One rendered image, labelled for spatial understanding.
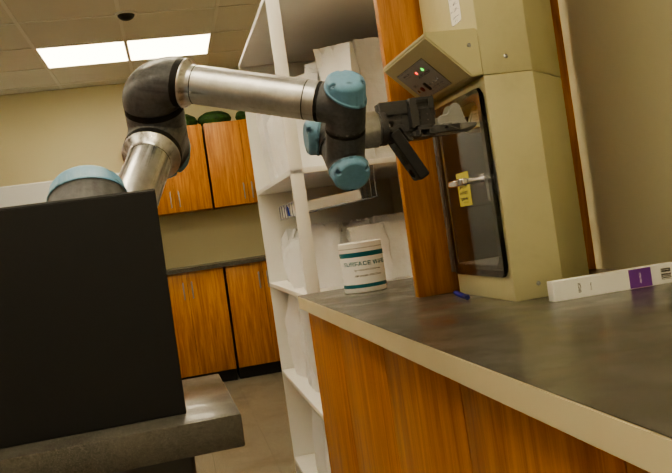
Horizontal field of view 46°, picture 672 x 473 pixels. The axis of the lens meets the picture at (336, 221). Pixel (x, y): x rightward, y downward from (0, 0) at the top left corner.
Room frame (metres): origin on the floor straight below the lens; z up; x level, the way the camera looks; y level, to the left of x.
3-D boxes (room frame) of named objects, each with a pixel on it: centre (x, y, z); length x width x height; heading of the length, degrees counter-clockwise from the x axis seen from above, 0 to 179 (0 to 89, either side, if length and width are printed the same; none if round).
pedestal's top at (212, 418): (1.06, 0.34, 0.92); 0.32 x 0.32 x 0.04; 13
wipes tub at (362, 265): (2.37, -0.06, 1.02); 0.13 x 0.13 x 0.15
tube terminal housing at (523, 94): (1.80, -0.43, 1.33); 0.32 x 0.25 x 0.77; 12
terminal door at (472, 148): (1.77, -0.30, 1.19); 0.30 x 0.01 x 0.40; 12
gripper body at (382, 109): (1.63, -0.17, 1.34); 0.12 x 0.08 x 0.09; 102
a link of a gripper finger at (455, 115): (1.63, -0.28, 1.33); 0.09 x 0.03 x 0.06; 102
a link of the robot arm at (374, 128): (1.61, -0.09, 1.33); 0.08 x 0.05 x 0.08; 12
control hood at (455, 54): (1.76, -0.25, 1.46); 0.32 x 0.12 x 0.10; 12
